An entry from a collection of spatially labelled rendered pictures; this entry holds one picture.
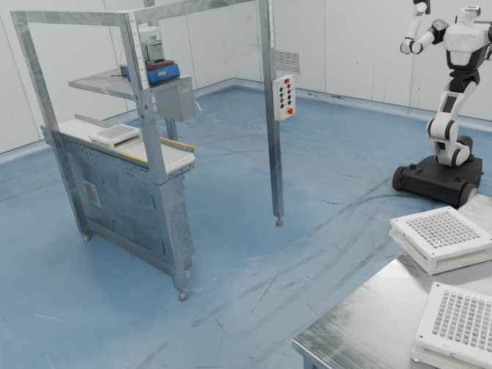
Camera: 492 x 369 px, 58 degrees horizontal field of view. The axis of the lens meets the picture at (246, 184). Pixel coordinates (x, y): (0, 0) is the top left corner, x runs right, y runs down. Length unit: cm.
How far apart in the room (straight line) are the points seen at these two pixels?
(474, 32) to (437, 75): 184
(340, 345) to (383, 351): 11
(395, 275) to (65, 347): 188
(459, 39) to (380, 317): 247
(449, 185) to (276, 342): 181
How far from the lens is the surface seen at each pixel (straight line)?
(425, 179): 362
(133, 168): 261
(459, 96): 355
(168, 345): 256
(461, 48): 351
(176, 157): 255
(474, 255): 164
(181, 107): 242
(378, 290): 148
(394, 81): 550
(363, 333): 134
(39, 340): 288
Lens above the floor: 182
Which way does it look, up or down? 27 degrees down
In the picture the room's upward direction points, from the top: 6 degrees counter-clockwise
